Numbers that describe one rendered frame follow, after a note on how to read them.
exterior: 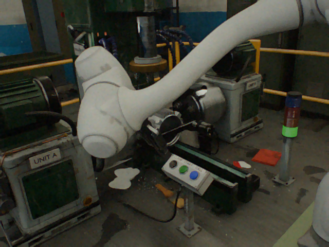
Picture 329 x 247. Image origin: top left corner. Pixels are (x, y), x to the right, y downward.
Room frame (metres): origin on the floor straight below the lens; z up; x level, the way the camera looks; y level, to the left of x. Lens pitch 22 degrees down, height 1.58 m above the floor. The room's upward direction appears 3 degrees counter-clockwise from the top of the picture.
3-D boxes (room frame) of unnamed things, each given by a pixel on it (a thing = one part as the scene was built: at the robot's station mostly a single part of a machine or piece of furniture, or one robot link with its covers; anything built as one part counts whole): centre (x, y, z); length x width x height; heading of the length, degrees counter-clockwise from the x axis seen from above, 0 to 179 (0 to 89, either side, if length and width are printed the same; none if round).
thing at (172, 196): (1.06, -0.01, 0.80); 0.21 x 0.05 x 0.01; 34
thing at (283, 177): (1.14, -0.54, 1.01); 0.08 x 0.08 x 0.42; 39
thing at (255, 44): (1.74, -0.48, 1.16); 0.33 x 0.26 x 0.42; 129
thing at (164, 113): (1.36, 0.03, 1.02); 0.20 x 0.19 x 0.19; 39
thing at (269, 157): (1.35, -0.54, 0.80); 0.15 x 0.12 x 0.01; 143
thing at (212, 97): (1.57, -0.22, 1.04); 0.41 x 0.25 x 0.25; 129
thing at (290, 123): (1.14, -0.54, 1.10); 0.06 x 0.06 x 0.04
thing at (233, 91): (1.74, -0.43, 0.99); 0.35 x 0.31 x 0.37; 129
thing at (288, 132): (1.14, -0.54, 1.05); 0.06 x 0.06 x 0.04
